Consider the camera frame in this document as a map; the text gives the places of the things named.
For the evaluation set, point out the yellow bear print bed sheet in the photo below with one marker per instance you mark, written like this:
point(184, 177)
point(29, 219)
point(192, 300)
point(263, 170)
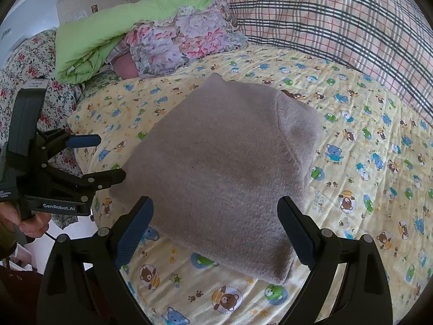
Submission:
point(355, 162)

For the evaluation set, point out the green leaf print cloth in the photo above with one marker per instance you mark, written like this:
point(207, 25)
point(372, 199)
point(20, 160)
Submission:
point(101, 83)

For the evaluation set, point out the dark red clothing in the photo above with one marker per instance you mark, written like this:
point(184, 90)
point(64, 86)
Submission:
point(17, 294)

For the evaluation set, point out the person's left hand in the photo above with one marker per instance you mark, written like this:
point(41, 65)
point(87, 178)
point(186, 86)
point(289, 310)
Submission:
point(30, 228)

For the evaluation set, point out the plaid quilt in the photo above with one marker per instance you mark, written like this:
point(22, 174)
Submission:
point(321, 17)

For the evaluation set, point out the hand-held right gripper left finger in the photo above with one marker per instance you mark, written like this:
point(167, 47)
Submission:
point(135, 233)

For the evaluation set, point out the pink floral blanket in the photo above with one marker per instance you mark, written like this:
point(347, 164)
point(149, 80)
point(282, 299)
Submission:
point(182, 37)

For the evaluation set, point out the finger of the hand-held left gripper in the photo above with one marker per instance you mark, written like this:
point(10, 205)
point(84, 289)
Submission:
point(84, 140)
point(105, 178)

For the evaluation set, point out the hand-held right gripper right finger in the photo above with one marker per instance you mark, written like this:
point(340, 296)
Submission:
point(297, 233)

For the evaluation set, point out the beige knit sweater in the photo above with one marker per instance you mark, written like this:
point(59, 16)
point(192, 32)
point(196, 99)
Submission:
point(216, 162)

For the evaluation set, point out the person's left forearm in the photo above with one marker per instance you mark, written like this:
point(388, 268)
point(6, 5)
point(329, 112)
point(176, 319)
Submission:
point(5, 243)

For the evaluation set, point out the red floral print quilt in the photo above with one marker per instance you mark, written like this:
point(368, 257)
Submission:
point(30, 61)

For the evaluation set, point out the light green blanket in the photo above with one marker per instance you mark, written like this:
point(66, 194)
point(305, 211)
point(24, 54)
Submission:
point(101, 30)

